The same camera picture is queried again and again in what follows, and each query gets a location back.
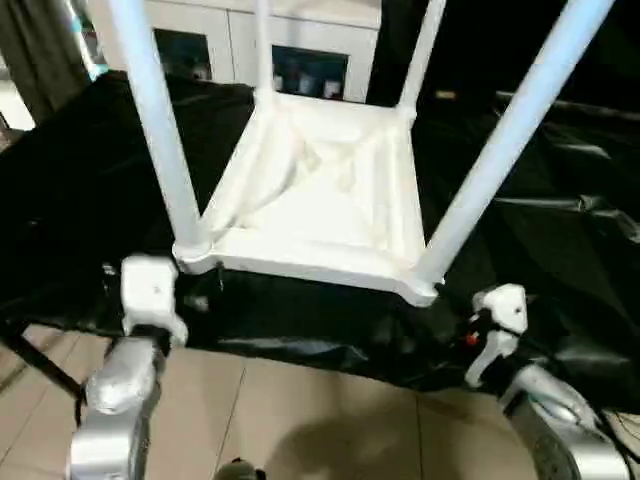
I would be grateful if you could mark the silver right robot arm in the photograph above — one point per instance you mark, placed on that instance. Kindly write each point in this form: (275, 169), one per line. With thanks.
(560, 415)

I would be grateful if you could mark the dark metal pole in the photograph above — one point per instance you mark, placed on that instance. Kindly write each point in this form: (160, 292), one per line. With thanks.
(575, 107)

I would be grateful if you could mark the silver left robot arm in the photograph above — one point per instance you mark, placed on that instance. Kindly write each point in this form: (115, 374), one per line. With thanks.
(120, 390)

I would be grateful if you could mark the white glass-door cabinet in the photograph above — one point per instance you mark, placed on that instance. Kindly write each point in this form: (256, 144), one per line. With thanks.
(225, 30)

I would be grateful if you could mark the grey curtain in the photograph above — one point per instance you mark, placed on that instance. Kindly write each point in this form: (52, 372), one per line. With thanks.
(40, 50)

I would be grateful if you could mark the black mat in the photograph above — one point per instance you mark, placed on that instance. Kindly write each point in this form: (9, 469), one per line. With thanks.
(75, 200)

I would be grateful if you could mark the black stand leg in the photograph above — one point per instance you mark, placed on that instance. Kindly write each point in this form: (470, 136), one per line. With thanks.
(45, 365)

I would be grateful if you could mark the pale blue vertical pipe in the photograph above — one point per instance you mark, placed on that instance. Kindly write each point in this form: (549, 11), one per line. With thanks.
(90, 40)

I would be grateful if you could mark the small tan label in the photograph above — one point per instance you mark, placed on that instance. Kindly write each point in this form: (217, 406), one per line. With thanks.
(446, 94)

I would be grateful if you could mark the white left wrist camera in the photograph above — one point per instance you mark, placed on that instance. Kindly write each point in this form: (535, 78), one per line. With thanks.
(147, 290)

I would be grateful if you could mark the white plastic table leg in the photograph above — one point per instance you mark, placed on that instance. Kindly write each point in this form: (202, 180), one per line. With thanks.
(420, 55)
(155, 125)
(505, 150)
(264, 50)

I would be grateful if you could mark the white plastic table top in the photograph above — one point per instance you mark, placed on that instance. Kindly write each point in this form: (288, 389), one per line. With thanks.
(325, 200)

